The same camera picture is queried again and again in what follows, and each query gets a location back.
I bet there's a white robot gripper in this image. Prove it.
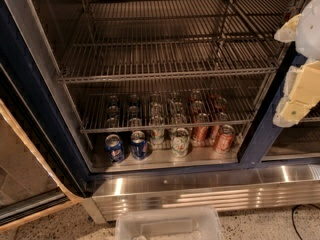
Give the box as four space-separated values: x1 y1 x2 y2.
273 0 320 128

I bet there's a red coke can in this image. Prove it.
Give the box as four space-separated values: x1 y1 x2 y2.
209 112 228 140
213 124 235 154
191 113 209 146

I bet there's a red coke can behind front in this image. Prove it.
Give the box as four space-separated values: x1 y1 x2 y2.
209 112 228 140

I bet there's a front green white soda can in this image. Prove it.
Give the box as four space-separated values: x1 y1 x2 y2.
171 128 190 158

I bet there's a front right blue pepsi can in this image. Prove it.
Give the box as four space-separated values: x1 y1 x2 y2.
130 131 148 160

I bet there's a blue pepsi can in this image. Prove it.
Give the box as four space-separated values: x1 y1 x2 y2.
105 134 125 163
130 131 148 160

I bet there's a front left blue pepsi can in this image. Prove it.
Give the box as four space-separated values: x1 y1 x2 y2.
105 134 125 163

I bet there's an open glass fridge door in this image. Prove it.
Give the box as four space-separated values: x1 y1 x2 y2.
0 68 82 232

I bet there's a clear plastic bin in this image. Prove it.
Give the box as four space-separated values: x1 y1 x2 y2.
115 206 224 240

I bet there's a dark blue fridge centre post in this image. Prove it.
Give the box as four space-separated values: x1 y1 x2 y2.
238 44 298 168

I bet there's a lower wire fridge shelf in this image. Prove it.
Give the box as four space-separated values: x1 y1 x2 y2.
80 74 266 134

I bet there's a black cable on floor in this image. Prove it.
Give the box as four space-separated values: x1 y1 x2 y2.
291 203 320 240

